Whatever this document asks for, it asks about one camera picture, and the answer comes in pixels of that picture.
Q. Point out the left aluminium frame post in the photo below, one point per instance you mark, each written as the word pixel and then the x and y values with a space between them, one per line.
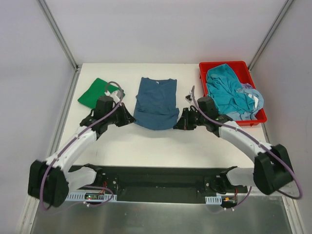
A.
pixel 57 33

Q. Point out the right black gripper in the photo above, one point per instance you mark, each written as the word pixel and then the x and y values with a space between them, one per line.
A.
pixel 188 119

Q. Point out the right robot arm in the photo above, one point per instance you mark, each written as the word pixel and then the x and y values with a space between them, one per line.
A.
pixel 258 158

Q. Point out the teal t-shirt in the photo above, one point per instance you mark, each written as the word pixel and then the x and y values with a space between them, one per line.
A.
pixel 221 83

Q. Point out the aluminium frame post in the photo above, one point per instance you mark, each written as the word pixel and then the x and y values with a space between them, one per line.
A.
pixel 57 33
pixel 271 32

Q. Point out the dark blue t-shirt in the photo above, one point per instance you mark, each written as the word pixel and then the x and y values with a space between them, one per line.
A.
pixel 155 107

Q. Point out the light blue t-shirt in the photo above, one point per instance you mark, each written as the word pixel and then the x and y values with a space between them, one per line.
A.
pixel 245 103

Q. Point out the red plastic bin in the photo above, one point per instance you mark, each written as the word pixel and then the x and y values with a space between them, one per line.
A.
pixel 241 70

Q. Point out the white cable duct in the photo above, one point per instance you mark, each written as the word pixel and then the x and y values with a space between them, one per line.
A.
pixel 90 197
pixel 213 200

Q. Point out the green t-shirt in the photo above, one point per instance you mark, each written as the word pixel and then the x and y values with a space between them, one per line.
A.
pixel 101 91

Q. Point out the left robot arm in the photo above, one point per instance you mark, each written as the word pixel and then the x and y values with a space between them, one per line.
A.
pixel 51 180

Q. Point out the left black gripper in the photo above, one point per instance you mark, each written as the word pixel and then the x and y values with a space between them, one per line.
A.
pixel 122 114

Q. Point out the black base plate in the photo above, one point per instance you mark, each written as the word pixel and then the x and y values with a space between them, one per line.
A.
pixel 183 185

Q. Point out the right aluminium frame post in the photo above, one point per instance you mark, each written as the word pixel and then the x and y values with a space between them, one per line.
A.
pixel 271 32

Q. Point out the left white cable duct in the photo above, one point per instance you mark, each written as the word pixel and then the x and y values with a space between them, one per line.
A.
pixel 90 197

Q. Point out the right white cable duct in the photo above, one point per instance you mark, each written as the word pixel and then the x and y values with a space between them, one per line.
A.
pixel 213 200

